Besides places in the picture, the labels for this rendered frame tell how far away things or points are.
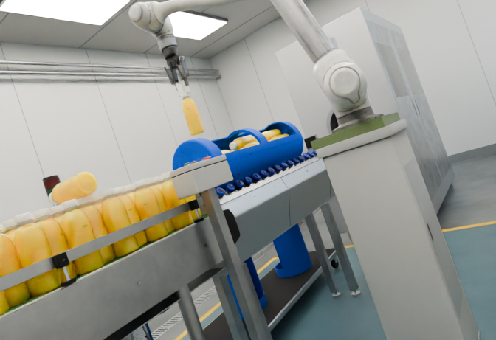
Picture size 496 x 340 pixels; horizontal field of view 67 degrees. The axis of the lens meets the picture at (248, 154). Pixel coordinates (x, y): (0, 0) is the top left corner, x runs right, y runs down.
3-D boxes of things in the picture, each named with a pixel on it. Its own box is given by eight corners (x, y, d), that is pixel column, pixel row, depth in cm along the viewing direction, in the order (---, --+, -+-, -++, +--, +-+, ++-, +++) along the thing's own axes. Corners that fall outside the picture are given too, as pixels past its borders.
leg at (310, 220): (342, 293, 254) (311, 206, 256) (339, 297, 249) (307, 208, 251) (334, 293, 257) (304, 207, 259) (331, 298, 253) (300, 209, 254)
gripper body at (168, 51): (180, 46, 183) (187, 63, 183) (169, 53, 188) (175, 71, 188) (169, 45, 177) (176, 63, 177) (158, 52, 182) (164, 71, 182)
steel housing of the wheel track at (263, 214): (379, 168, 331) (365, 132, 332) (238, 273, 154) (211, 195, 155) (348, 176, 348) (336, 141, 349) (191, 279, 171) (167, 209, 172)
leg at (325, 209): (362, 292, 246) (329, 201, 248) (359, 296, 241) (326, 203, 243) (353, 292, 249) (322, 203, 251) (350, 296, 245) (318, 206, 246)
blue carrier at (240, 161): (309, 158, 235) (296, 115, 235) (226, 194, 164) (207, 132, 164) (272, 169, 252) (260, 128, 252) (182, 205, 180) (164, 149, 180)
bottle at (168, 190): (174, 230, 133) (157, 181, 133) (176, 228, 140) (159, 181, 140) (193, 223, 133) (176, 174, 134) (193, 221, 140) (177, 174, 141)
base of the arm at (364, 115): (387, 115, 168) (384, 103, 168) (370, 120, 151) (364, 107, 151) (351, 128, 179) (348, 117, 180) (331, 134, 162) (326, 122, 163)
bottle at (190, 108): (192, 136, 185) (181, 100, 186) (205, 131, 184) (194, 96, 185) (189, 134, 178) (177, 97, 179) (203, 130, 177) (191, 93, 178)
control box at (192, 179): (234, 179, 138) (224, 153, 138) (198, 193, 122) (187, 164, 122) (215, 186, 144) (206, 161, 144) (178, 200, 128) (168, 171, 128)
